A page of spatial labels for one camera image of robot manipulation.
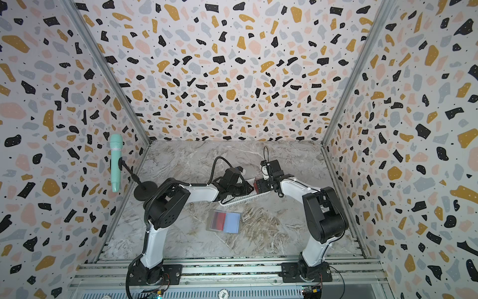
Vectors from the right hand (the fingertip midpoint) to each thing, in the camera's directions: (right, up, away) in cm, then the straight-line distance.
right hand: (268, 182), depth 97 cm
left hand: (-5, -3, -2) cm, 6 cm away
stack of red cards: (-5, 0, -9) cm, 11 cm away
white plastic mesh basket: (-12, -6, -7) cm, 15 cm away
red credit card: (-24, -17, -10) cm, 31 cm away
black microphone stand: (-65, -4, 0) cm, 65 cm away
